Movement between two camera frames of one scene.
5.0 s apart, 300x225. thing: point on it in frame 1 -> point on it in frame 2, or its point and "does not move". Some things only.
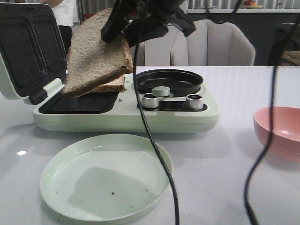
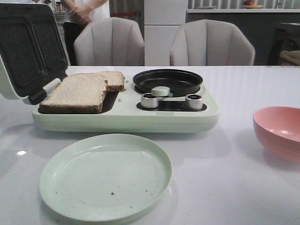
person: [66, 13] -> [78, 14]
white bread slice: [91, 60] -> [77, 93]
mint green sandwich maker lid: [33, 57] does not move
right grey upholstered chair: [212, 44] does not move
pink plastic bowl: [285, 140] does not move
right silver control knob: [195, 101] does not move
